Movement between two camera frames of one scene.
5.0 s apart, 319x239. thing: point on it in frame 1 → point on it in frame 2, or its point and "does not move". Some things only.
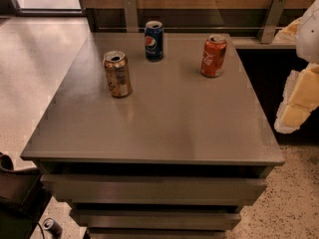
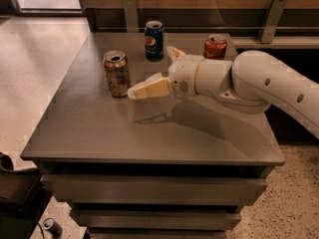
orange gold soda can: [119, 75] does not move
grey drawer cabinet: [175, 158] does not move
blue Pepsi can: [154, 38] does not move
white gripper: [309, 34] → [183, 72]
